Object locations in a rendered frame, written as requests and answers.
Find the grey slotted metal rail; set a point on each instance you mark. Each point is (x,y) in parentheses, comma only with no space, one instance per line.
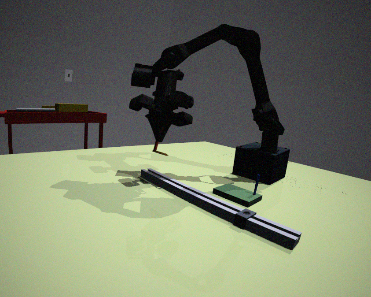
(243,218)

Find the green rectangular tray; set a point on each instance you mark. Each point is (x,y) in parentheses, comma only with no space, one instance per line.
(237,194)

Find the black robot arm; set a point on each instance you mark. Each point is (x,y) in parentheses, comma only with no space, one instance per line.
(249,46)

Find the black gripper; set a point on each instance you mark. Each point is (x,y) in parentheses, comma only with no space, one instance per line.
(160,113)

